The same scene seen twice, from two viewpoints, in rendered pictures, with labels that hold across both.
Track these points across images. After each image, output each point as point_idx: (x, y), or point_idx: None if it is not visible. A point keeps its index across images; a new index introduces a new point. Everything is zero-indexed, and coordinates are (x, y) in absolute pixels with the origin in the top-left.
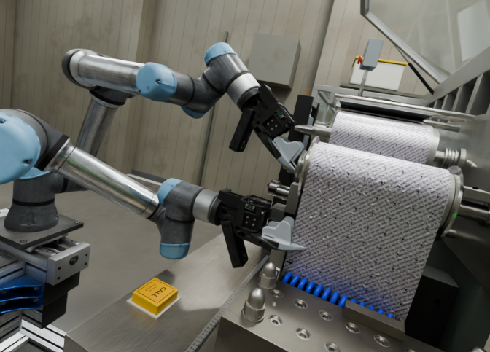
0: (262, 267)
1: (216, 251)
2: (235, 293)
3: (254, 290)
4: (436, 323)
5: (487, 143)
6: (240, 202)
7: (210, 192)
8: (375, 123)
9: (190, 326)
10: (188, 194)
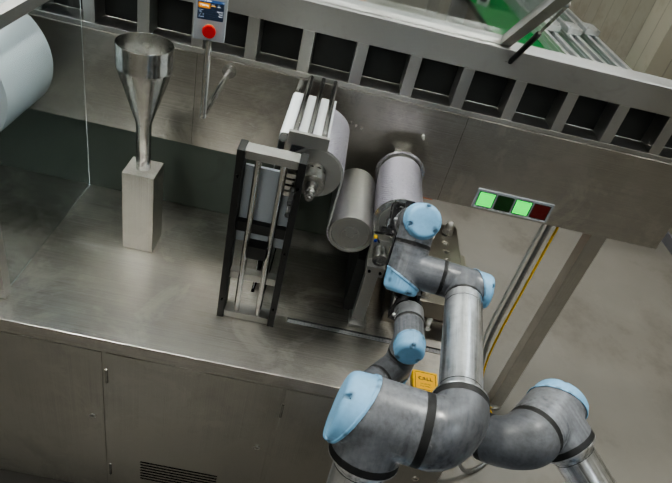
0: (316, 323)
1: (319, 367)
2: (373, 339)
3: None
4: None
5: (371, 113)
6: None
7: (415, 306)
8: (342, 141)
9: (426, 357)
10: (423, 325)
